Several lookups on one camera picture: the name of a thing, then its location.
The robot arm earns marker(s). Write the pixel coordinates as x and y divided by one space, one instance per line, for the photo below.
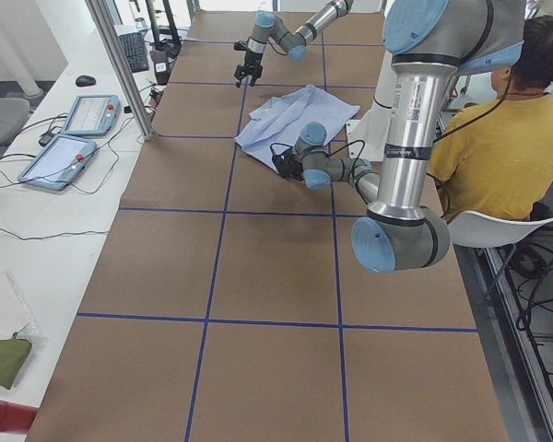
269 28
431 42

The green folded cloth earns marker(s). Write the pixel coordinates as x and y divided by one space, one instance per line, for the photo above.
13 355

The white chair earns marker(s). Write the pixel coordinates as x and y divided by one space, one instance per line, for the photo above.
472 229

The upper teach pendant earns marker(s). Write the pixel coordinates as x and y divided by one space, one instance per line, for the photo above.
91 115

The teach pendant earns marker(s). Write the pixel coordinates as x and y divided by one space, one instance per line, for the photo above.
59 162
91 115

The black computer mouse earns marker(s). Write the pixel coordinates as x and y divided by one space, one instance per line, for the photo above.
85 81

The grey office chair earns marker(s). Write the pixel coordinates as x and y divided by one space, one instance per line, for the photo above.
14 113

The black keyboard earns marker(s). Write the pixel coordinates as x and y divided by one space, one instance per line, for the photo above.
135 51

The aluminium frame post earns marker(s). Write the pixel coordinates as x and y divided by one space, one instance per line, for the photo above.
103 21

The red cylinder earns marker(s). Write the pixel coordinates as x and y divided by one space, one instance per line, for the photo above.
16 418

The lower teach pendant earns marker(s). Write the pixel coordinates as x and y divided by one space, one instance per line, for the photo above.
59 162

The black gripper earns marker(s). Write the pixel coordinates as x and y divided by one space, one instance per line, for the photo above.
250 60
290 167

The blue striped button shirt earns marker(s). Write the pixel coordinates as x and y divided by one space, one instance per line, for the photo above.
280 120

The person in yellow shirt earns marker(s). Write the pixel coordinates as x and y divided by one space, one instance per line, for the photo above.
498 157

